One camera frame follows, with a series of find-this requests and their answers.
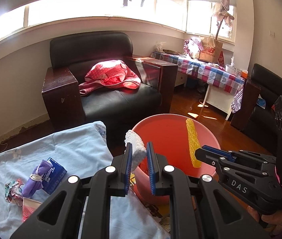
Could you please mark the brown paper shopping bag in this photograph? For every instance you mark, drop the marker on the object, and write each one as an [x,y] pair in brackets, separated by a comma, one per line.
[211,50]

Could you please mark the person's right hand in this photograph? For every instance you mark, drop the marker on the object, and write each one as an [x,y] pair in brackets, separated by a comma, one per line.
[274,219]

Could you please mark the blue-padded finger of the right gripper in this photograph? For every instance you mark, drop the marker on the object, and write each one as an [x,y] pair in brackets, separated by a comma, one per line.
[215,157]

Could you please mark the plaid tablecloth side table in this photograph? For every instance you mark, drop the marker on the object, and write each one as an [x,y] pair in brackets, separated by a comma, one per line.
[222,86]

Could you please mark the white foam fruit net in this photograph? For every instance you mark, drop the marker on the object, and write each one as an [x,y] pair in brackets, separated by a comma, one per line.
[138,148]

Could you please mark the blue Tempo tissue pack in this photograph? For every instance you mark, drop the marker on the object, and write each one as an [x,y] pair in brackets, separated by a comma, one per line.
[53,176]

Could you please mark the pink plastic trash bucket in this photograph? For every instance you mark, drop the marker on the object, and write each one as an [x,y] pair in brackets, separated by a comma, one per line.
[168,133]

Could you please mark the purple tissue pack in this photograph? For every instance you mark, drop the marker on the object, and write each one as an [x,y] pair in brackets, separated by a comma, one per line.
[35,179]

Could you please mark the light blue floral tablecloth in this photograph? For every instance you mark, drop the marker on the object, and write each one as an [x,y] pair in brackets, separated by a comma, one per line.
[82,151]

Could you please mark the black leather armchair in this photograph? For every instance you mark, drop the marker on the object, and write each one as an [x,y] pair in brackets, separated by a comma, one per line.
[72,56]

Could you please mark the red polka dot cloth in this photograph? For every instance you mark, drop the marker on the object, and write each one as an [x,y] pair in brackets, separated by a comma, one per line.
[109,74]

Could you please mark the red white paper cup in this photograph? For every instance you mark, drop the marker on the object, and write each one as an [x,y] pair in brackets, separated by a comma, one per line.
[29,206]

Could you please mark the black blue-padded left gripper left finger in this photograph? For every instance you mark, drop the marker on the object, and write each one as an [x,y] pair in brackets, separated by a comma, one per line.
[80,208]

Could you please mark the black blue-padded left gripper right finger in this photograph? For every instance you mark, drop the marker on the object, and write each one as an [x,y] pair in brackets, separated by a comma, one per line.
[199,207]

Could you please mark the pink cloth on pole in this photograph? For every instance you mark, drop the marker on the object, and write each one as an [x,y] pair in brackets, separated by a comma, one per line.
[220,14]

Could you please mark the crumpled colourful paper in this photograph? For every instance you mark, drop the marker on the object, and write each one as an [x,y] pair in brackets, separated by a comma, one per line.
[13,192]

